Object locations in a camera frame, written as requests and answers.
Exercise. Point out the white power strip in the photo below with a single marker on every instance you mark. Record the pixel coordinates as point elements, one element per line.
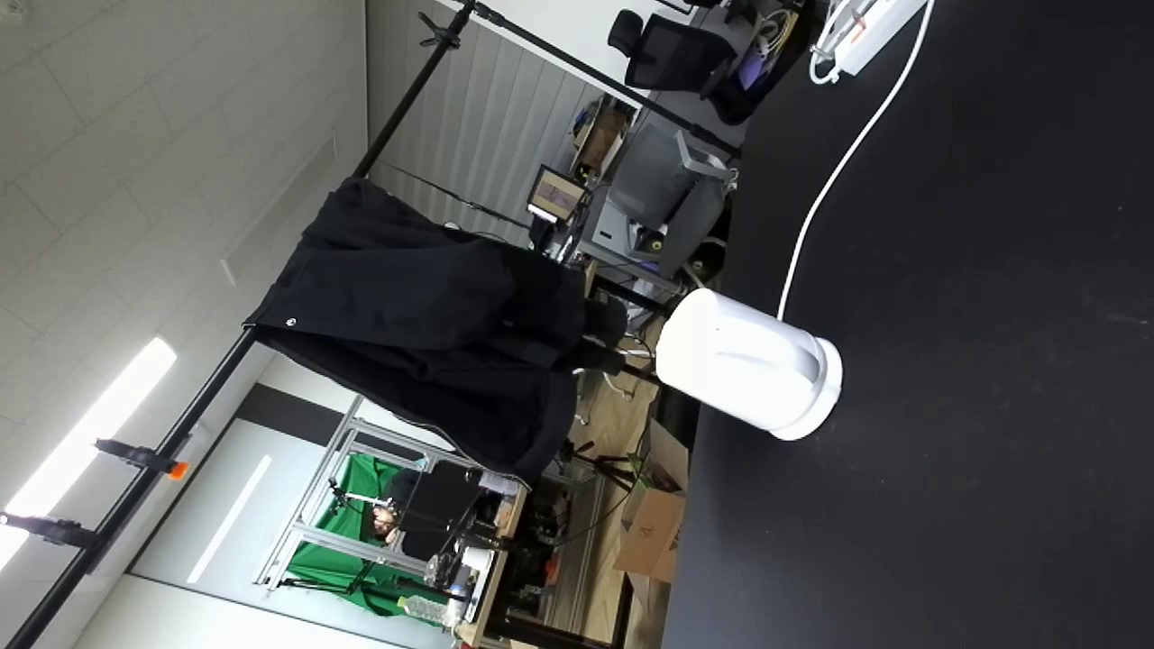
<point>867,37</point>

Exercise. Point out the black office chair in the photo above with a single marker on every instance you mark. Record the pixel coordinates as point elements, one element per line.
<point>679,52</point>

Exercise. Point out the brown cardboard box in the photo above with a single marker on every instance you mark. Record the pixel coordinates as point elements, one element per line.
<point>649,527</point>

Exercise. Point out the grey machine housing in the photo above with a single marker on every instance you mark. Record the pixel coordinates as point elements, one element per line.
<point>655,185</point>

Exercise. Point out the person in green shirt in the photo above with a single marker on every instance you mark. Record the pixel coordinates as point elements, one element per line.
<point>347,561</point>

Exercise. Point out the black clamp with orange tip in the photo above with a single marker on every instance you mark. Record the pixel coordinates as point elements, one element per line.
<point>146,456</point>

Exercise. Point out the long ceiling light strip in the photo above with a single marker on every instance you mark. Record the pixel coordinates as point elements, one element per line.
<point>91,443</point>

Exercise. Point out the black backdrop stand pole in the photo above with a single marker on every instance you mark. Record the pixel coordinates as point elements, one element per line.
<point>180,433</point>

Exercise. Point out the grey cylindrical cup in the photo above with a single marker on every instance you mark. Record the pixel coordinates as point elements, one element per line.
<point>742,360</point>

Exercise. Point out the black pole clamp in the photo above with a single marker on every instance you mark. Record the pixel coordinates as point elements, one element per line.
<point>48,527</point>

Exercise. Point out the black hanging cloth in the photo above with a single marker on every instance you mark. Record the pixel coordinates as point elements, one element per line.
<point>435,325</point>

